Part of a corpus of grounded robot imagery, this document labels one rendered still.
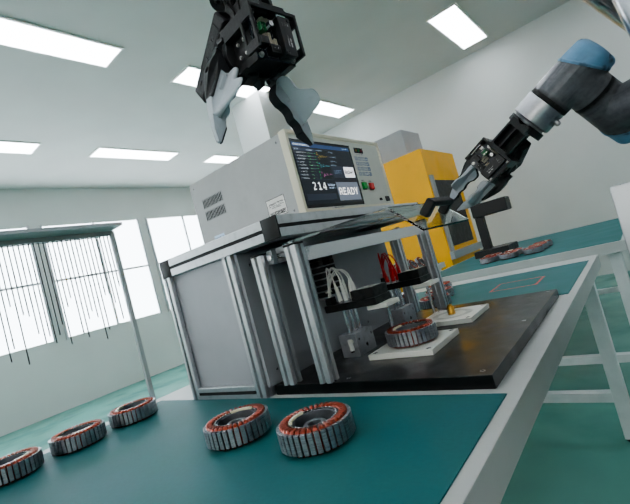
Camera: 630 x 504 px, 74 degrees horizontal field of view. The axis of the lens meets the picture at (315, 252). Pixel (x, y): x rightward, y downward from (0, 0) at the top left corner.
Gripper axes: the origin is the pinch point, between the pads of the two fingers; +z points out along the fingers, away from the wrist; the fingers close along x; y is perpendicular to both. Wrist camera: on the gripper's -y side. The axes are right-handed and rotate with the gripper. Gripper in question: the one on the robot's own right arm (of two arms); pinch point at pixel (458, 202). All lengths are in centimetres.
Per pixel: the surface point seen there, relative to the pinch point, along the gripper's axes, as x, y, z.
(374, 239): -10.0, -2.3, 22.1
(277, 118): -310, -311, 155
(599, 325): 52, -104, 24
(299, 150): -32.9, 14.1, 12.8
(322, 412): 17, 45, 26
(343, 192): -23.7, 0.5, 18.1
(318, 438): 19, 52, 22
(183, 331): -22, 31, 63
